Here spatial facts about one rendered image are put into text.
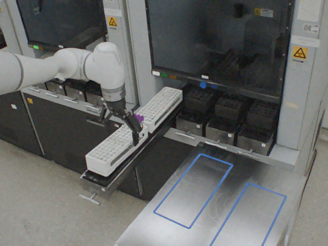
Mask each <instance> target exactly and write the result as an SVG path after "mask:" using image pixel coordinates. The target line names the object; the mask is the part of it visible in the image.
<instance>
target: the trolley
mask: <svg viewBox="0 0 328 246"><path fill-rule="evenodd" d="M306 180H307V177H305V176H302V175H299V174H296V173H293V172H290V171H287V170H284V169H281V168H278V167H275V166H272V165H269V164H267V163H264V162H260V161H257V160H254V159H251V158H248V157H245V156H242V155H239V154H236V153H234V152H231V151H228V150H225V149H222V148H219V147H216V146H213V145H210V144H207V143H204V142H199V143H198V144H197V146H196V147H195V148H194V149H193V151H192V152H191V153H190V154H189V155H188V156H187V157H186V159H185V160H184V161H183V162H182V164H181V165H180V166H179V168H177V169H176V171H175V172H174V173H173V174H172V175H171V177H170V178H169V180H168V181H167V182H166V183H165V184H164V185H163V186H162V187H161V188H160V190H159V191H158V192H157V193H156V195H155V196H154V197H153V199H152V200H150V202H149V203H148V204H147V205H146V206H145V208H144V209H143V210H142V211H141V212H140V214H139V215H138V216H137V217H136V218H135V220H134V221H133V222H132V223H131V224H130V226H129V227H128V228H127V229H126V230H125V232H124V233H123V234H122V235H121V236H120V238H119V239H118V240H117V242H115V243H114V244H113V245H112V246H278V244H279V242H280V239H281V237H282V234H283V233H284V231H285V228H286V226H287V224H288V227H287V230H286V233H285V237H284V241H283V246H290V242H291V237H292V233H293V229H294V226H295V222H296V218H297V214H298V209H299V205H300V200H301V197H302V194H303V189H304V185H305V183H306Z"/></svg>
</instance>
